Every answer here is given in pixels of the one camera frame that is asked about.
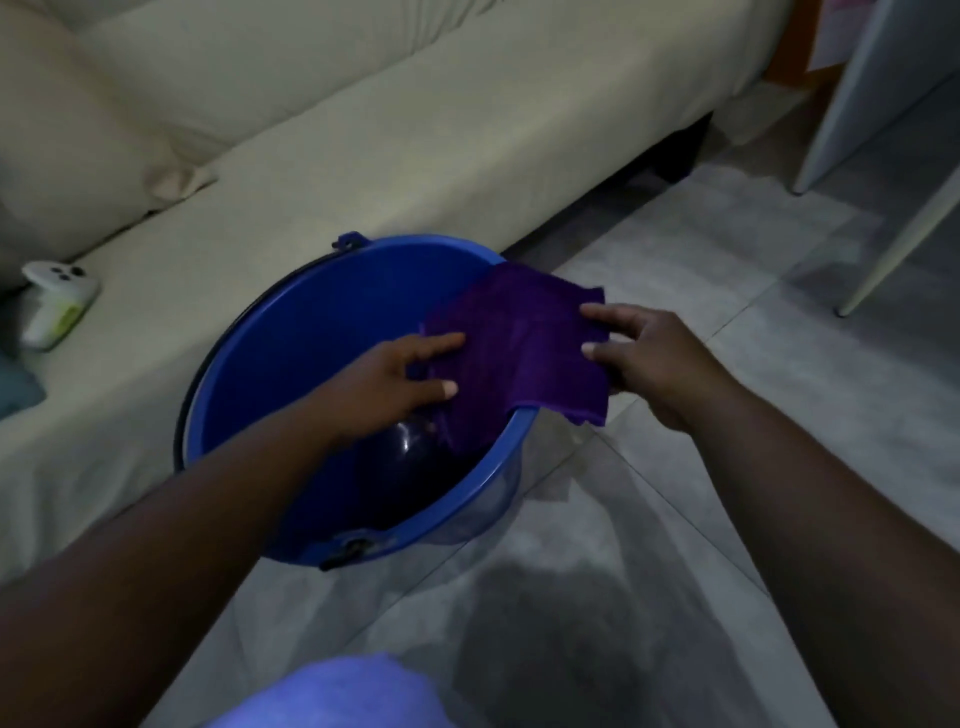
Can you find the person's left hand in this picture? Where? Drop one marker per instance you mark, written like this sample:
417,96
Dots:
375,386

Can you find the person's right hand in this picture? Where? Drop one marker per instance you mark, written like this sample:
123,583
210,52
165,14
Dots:
660,367

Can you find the person's left thumb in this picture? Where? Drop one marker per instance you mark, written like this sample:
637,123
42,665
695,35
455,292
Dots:
431,390

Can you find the person's right thumb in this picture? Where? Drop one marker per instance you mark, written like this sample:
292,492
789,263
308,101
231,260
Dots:
600,349

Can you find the purple cloth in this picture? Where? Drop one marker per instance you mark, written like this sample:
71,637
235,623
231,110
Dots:
517,352

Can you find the person's left forearm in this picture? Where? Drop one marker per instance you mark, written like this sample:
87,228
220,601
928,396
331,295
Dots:
165,562

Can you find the person's right forearm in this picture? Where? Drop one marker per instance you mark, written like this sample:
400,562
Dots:
832,555

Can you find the blue plastic bucket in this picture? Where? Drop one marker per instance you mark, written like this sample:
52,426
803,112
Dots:
315,330

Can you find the cream sofa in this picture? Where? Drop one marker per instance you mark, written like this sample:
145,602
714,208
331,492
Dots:
420,150

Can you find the person's blue clothing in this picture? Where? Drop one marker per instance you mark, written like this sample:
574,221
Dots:
337,694

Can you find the grey table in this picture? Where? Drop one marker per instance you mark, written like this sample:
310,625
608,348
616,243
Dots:
885,112

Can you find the white game controller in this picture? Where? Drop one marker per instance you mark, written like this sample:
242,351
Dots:
56,300

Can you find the teal cloth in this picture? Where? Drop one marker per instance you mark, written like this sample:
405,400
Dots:
16,382

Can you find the cream sofa cushion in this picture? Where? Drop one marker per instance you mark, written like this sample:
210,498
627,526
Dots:
82,142

